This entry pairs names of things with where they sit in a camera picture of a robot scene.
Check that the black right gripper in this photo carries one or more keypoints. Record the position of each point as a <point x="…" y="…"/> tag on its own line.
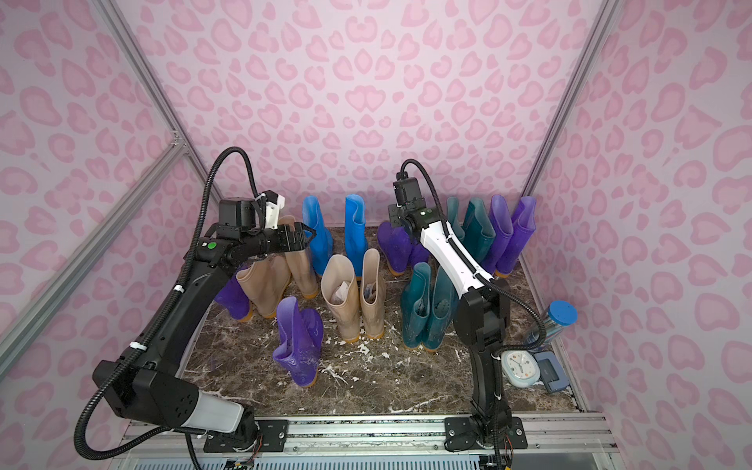
<point x="397" y="216"/>

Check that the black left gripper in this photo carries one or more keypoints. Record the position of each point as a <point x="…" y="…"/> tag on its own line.
<point x="291" y="238"/>

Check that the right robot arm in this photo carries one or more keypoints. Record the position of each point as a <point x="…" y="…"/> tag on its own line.
<point x="481" y="321"/>

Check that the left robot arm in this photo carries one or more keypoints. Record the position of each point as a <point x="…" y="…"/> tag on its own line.
<point x="143" y="384"/>

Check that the white alarm clock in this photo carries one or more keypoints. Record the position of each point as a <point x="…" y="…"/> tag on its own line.
<point x="520" y="368"/>

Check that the aluminium diagonal beam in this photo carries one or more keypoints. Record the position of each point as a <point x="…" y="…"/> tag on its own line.
<point x="38" y="313"/>

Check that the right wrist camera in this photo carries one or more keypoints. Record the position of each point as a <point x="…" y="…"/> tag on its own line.
<point x="407" y="191"/>

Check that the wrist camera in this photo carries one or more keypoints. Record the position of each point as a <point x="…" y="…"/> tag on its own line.
<point x="262" y="212"/>
<point x="407" y="191"/>

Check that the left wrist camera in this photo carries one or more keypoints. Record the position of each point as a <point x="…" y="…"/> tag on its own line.
<point x="262" y="212"/>

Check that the aluminium corner post left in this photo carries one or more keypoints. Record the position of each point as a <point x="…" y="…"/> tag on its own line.
<point x="131" y="50"/>

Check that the aluminium corner post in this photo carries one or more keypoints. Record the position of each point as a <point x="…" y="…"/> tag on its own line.
<point x="608" y="14"/>
<point x="131" y="50"/>

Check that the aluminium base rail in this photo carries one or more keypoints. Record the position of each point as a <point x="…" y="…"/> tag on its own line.
<point x="399" y="441"/>

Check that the aluminium corner post right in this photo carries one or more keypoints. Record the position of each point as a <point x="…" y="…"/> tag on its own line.
<point x="608" y="14"/>

